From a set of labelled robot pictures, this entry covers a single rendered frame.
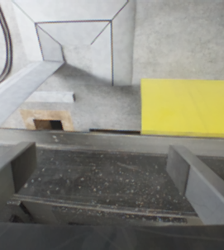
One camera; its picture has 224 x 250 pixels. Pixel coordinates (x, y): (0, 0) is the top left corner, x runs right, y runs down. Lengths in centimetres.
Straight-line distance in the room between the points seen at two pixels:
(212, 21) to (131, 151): 62
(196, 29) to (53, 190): 80
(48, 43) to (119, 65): 35
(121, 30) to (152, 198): 66
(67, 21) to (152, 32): 37
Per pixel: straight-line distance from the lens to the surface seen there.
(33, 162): 17
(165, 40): 86
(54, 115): 113
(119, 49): 85
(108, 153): 59
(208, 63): 94
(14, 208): 49
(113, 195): 50
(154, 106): 67
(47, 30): 92
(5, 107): 61
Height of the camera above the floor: 83
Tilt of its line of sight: 52 degrees down
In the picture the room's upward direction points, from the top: 168 degrees counter-clockwise
